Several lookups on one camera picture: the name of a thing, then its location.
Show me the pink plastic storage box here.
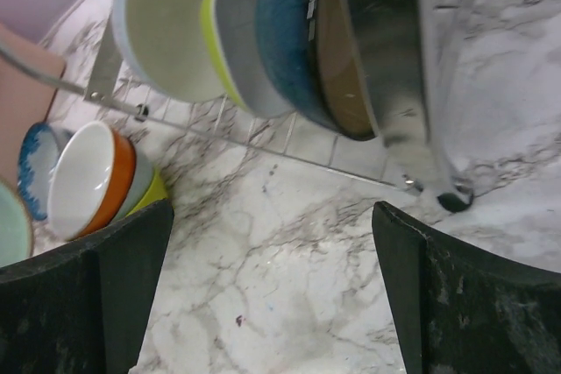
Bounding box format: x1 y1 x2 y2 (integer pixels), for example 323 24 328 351
0 25 66 187

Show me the mint green brown-rimmed bowl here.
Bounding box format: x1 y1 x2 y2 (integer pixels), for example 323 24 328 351
0 178 34 267

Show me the yellow-green bottom bowl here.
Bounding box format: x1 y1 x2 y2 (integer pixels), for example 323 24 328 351
127 169 168 216

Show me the blue white patterned bowl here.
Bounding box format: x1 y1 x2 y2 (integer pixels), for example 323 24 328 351
18 123 74 221

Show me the stainless steel dish rack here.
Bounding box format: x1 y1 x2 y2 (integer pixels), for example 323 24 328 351
1 0 474 212

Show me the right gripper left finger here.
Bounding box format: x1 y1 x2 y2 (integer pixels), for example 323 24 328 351
1 199 174 373

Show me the white orange bowl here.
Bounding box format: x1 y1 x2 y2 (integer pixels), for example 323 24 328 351
47 121 136 241

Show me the grey patterned bowl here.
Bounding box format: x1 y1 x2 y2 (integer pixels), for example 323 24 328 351
112 150 154 222

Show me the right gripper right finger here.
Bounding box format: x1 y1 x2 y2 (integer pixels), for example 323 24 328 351
372 201 560 373

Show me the lime green white bowl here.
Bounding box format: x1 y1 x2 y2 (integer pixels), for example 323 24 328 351
200 0 294 119

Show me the white grey bottom bowl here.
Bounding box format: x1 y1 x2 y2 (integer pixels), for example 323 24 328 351
111 0 224 102

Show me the dark teal beige bowl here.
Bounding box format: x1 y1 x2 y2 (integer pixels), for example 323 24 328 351
255 0 375 141

